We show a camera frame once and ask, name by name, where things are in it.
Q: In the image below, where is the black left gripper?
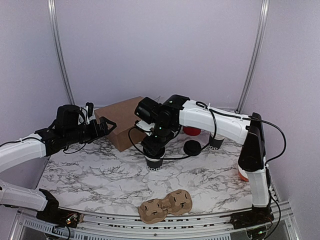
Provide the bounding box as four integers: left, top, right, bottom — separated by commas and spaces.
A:
64, 116, 117, 145

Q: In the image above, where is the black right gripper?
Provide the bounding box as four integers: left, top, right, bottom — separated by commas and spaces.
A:
141, 122, 174, 156

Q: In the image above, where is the black paper coffee cup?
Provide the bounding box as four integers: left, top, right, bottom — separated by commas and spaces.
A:
145, 155, 164, 172

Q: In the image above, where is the black plastic cup lid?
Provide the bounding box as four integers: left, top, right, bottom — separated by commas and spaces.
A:
143, 147, 166, 161

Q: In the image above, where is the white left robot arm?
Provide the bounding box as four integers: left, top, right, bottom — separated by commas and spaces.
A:
0, 102, 117, 228

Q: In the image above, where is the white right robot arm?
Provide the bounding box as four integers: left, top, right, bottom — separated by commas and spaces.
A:
134, 94, 274, 229

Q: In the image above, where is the brown paper bag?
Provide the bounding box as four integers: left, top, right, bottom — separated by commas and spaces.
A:
94, 96, 146, 152

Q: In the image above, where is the red cylindrical canister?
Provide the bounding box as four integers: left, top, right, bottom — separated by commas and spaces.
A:
183, 126, 202, 136

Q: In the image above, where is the black plastic cup lids stack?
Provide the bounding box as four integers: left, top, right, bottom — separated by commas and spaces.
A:
183, 140, 202, 156

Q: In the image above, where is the black stacked paper cup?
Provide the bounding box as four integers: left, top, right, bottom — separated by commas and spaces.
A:
209, 132, 225, 151

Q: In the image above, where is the brown cardboard cup carrier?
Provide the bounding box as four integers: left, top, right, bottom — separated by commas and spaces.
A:
138, 189, 193, 224

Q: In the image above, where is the orange white bowl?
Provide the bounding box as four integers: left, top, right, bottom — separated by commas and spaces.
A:
237, 165, 249, 182

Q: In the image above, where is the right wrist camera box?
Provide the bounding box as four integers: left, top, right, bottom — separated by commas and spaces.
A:
134, 97, 162, 124

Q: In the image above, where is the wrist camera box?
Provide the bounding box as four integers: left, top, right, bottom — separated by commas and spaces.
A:
134, 97, 162, 124
85, 102, 94, 124

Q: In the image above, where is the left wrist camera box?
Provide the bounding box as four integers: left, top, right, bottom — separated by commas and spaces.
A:
85, 102, 94, 124

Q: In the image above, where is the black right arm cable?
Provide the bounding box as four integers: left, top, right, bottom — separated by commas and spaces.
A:
127, 101, 287, 163

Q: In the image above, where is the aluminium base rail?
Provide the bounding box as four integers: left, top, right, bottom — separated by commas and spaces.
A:
8, 201, 301, 240

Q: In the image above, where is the aluminium frame post left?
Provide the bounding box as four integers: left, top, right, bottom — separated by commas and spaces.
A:
47, 0, 75, 105

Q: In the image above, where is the aluminium frame post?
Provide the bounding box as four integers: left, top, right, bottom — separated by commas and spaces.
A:
47, 0, 75, 105
235, 0, 270, 113

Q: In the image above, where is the aluminium frame post right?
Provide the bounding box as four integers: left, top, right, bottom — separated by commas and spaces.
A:
235, 0, 270, 113

